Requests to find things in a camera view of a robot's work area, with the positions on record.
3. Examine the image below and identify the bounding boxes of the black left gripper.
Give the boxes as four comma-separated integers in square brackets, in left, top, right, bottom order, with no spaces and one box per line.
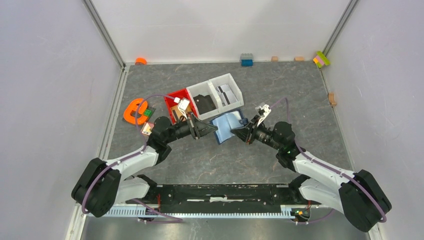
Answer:
[164,111,218,144]

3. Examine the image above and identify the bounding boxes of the white bin with wallets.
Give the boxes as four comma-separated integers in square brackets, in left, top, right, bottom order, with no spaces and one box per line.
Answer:
[186,80,222,120]

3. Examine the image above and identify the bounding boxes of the black wallets in bin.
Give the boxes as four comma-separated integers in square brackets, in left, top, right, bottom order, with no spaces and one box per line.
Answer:
[193,94,217,115]

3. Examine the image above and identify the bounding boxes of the orange letter-shaped toy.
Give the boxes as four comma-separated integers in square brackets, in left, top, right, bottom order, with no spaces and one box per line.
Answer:
[123,98,149,125]

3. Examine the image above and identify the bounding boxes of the blue grey toy brick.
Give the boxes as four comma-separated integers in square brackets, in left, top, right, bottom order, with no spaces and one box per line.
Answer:
[240,53,254,67]

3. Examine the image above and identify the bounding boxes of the white bin with cards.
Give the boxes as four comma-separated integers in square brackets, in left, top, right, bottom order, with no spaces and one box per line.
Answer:
[208,73,244,113]

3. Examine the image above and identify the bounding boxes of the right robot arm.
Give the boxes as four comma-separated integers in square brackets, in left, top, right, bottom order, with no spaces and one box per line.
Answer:
[231,116,392,232]

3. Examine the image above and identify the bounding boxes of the multicolour brick stack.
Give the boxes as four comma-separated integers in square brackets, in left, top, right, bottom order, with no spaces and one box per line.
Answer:
[312,51,331,69]

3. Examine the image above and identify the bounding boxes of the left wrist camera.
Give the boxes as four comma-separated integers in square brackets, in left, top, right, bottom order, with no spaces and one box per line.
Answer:
[173,97,190,115]

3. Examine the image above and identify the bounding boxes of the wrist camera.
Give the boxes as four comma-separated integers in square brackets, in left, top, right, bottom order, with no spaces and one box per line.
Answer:
[255,103,272,127]
[173,97,190,115]

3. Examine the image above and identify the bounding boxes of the green toy block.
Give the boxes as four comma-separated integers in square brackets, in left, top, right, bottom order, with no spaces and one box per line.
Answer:
[142,108,156,119]

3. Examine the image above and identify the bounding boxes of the blue cable comb strip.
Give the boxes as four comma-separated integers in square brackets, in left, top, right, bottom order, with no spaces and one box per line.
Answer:
[109,206,302,220]

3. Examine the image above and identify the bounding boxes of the orange round toy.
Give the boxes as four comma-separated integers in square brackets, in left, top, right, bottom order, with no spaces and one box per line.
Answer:
[134,57,147,65]

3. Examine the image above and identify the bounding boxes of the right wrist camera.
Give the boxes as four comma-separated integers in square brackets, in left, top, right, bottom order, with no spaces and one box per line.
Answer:
[255,103,272,127]

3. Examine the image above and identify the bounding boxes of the curved wooden block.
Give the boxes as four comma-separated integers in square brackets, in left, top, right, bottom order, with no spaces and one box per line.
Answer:
[327,92,337,107]

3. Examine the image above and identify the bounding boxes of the blue card holder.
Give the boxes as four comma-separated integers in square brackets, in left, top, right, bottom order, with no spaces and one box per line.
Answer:
[209,109,248,145]

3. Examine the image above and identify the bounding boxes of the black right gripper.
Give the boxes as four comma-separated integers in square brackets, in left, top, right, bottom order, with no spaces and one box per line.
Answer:
[229,115,282,152]

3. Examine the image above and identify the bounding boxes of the white cards in bin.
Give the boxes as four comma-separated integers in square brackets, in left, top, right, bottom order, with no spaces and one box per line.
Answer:
[216,84,238,106]

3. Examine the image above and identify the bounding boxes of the pink white small box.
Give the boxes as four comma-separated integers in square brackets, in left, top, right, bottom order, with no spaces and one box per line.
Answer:
[140,122,155,136]

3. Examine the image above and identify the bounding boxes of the red bin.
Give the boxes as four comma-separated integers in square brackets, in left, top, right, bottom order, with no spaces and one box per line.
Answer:
[164,88,199,124]

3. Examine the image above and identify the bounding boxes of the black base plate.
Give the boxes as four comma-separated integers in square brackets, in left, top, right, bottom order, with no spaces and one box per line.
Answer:
[140,183,315,205]

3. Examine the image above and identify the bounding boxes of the tan object in red bin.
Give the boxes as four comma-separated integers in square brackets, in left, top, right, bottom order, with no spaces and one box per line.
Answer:
[173,110,189,123]

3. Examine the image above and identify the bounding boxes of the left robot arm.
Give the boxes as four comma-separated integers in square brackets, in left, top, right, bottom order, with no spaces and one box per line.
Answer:
[71,113,218,218]

